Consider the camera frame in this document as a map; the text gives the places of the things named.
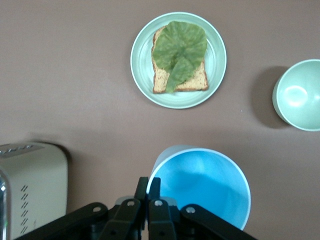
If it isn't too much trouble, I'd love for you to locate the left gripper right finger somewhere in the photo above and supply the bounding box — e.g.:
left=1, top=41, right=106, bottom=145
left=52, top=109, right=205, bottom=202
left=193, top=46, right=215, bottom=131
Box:
left=148, top=176, right=258, bottom=240

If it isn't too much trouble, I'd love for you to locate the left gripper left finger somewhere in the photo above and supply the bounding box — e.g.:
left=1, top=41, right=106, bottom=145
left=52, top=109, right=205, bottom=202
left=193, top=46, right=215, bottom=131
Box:
left=14, top=176, right=149, bottom=240

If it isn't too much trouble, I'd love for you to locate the light blue plastic cup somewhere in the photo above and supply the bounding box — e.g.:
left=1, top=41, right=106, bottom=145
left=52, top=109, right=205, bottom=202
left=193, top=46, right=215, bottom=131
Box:
left=146, top=144, right=252, bottom=231

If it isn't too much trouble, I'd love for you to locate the beige chrome toaster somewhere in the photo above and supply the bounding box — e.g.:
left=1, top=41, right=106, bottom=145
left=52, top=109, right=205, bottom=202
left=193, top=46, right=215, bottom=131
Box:
left=0, top=141, right=70, bottom=240

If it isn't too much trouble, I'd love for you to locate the brown bread slice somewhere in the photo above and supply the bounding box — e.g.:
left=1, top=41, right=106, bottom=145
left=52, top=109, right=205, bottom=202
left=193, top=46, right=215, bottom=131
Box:
left=151, top=24, right=209, bottom=95

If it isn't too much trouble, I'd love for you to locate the brown tablecloth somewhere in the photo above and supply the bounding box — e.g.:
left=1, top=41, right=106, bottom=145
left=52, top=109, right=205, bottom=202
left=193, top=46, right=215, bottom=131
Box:
left=0, top=0, right=320, bottom=240

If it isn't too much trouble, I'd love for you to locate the pale green plate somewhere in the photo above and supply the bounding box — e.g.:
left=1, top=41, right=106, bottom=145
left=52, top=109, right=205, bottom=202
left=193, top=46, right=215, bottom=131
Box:
left=130, top=11, right=228, bottom=110

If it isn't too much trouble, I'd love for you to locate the green lettuce leaf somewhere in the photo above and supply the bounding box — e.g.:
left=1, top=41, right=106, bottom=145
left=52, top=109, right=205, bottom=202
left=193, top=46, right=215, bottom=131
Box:
left=151, top=20, right=208, bottom=95

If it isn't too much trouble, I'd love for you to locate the pale green bowl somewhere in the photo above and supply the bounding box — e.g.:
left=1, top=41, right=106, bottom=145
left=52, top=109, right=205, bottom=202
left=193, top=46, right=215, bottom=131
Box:
left=272, top=58, right=320, bottom=133

